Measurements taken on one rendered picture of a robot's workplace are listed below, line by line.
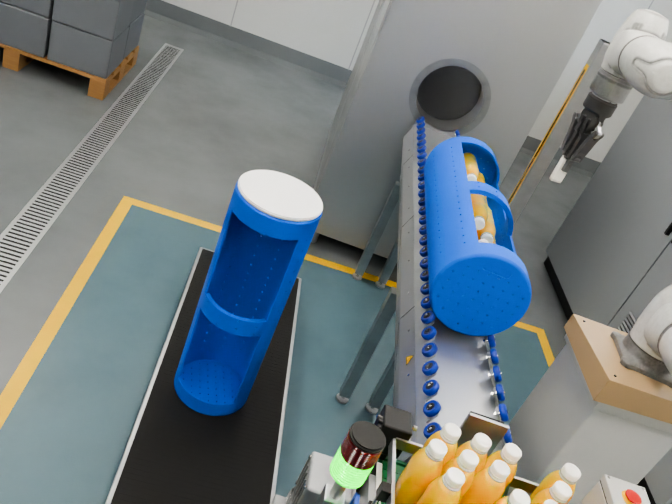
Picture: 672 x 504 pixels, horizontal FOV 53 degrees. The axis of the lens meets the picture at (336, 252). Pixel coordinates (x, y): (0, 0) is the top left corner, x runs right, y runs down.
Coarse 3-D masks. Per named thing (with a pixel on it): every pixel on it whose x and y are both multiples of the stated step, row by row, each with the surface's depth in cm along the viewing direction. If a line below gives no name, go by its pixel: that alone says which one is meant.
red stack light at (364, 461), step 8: (344, 440) 111; (344, 448) 110; (352, 448) 109; (344, 456) 111; (352, 456) 109; (360, 456) 108; (368, 456) 108; (376, 456) 109; (352, 464) 110; (360, 464) 109; (368, 464) 110
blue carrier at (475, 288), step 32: (448, 160) 244; (480, 160) 263; (448, 192) 223; (480, 192) 220; (448, 224) 206; (512, 224) 225; (448, 256) 191; (480, 256) 186; (512, 256) 189; (448, 288) 192; (480, 288) 191; (512, 288) 190; (448, 320) 198; (480, 320) 196; (512, 320) 195
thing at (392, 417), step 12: (384, 408) 156; (396, 408) 156; (384, 420) 152; (396, 420) 153; (408, 420) 155; (384, 432) 152; (396, 432) 152; (408, 432) 152; (384, 456) 155; (396, 456) 155
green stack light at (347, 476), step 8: (336, 456) 113; (336, 464) 112; (344, 464) 111; (336, 472) 112; (344, 472) 111; (352, 472) 110; (360, 472) 110; (368, 472) 112; (336, 480) 113; (344, 480) 112; (352, 480) 112; (360, 480) 112; (352, 488) 113
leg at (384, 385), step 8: (392, 360) 285; (392, 368) 285; (384, 376) 289; (392, 376) 287; (384, 384) 290; (392, 384) 290; (376, 392) 293; (384, 392) 292; (376, 400) 295; (368, 408) 299; (376, 408) 301
